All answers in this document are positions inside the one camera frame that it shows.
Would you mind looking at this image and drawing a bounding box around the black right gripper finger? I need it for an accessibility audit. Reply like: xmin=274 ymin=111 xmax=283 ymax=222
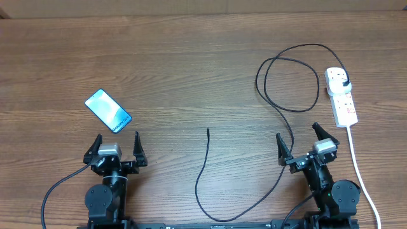
xmin=312 ymin=122 xmax=340 ymax=146
xmin=276 ymin=133 xmax=293 ymax=166

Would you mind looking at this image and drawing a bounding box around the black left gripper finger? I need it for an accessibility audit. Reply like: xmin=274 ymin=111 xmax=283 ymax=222
xmin=133 ymin=131 xmax=148 ymax=166
xmin=84 ymin=134 xmax=102 ymax=156

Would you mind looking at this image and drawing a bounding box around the blue Samsung Galaxy smartphone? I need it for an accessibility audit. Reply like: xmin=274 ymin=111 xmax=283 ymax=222
xmin=85 ymin=88 xmax=132 ymax=134

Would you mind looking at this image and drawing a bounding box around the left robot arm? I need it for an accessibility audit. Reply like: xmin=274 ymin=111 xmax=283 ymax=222
xmin=83 ymin=132 xmax=148 ymax=228

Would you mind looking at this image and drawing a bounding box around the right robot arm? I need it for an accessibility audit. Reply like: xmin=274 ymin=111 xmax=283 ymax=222
xmin=271 ymin=123 xmax=361 ymax=228

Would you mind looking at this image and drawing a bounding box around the white USB charger plug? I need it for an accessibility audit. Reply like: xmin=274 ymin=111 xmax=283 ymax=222
xmin=327 ymin=80 xmax=352 ymax=96

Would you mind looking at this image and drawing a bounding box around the white power strip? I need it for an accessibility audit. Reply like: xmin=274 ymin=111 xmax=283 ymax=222
xmin=324 ymin=67 xmax=358 ymax=128

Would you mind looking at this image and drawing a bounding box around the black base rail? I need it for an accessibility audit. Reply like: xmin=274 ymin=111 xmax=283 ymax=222
xmin=78 ymin=219 xmax=360 ymax=229

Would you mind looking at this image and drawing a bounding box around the black USB charging cable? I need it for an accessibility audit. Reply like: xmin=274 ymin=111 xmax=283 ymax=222
xmin=195 ymin=43 xmax=351 ymax=223

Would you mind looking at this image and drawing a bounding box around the white power strip cord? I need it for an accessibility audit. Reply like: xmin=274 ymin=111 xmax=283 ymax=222
xmin=345 ymin=125 xmax=382 ymax=229

